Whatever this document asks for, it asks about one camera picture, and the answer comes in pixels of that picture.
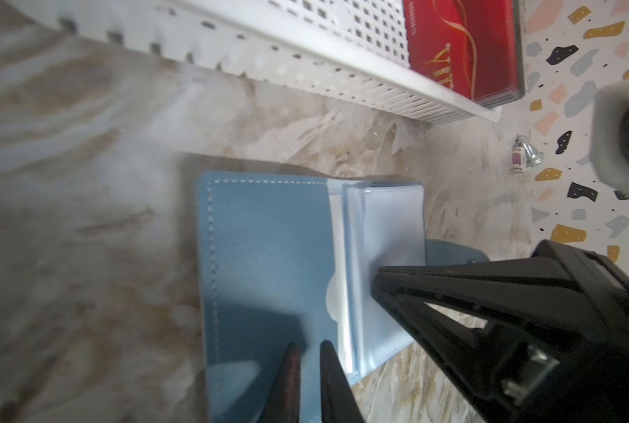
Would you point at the small silver metal object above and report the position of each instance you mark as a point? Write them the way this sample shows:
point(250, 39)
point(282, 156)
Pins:
point(525, 155)

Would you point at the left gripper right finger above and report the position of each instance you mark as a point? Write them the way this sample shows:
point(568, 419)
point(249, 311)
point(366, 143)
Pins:
point(338, 404)

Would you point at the white plastic mesh basket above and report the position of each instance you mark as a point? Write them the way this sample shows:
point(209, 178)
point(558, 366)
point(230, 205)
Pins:
point(349, 50)

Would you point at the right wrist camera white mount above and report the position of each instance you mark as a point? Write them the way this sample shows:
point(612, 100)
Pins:
point(609, 148)

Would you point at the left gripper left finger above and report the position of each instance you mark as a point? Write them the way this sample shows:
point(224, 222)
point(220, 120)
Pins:
point(283, 402)

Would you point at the stack of red cards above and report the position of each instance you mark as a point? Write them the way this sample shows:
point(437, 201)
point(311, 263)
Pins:
point(472, 47)

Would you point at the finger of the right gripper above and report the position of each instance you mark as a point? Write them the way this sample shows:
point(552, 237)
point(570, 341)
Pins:
point(539, 339)

